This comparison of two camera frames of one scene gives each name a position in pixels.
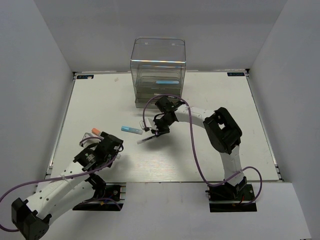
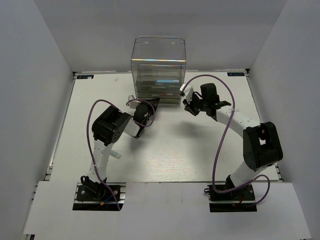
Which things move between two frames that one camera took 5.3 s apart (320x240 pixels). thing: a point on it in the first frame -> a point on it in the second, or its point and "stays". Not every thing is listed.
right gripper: (159, 130) -> (189, 106)
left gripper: (113, 155) -> (154, 102)
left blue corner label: (81, 77) stays
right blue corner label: (235, 74) stays
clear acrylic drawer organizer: (158, 65) stays
